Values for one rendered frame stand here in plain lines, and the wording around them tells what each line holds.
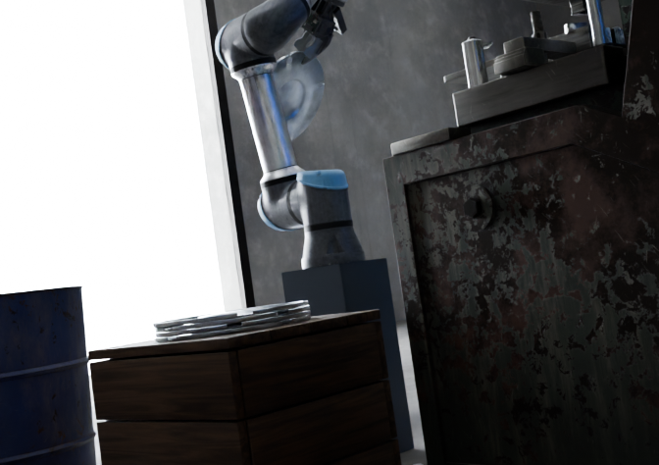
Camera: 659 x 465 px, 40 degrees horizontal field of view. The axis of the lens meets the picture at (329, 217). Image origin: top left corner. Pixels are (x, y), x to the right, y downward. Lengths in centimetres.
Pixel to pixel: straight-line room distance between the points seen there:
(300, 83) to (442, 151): 119
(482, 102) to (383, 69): 650
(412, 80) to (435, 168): 670
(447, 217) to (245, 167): 533
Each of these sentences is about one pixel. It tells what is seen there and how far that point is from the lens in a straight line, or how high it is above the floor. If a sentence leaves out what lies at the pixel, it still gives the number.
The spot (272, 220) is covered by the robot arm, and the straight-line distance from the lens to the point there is 226.
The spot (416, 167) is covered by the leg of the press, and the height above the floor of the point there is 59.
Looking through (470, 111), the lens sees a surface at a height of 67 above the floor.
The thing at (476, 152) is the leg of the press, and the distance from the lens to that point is 151.
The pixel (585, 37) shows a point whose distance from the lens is 163.
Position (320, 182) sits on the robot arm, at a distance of 211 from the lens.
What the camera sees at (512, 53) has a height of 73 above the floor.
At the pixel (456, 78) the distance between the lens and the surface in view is 181.
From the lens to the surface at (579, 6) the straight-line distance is 171.
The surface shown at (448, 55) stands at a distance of 872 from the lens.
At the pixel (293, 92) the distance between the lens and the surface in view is 269.
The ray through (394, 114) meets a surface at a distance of 800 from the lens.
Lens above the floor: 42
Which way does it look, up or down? 4 degrees up
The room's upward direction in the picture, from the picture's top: 8 degrees counter-clockwise
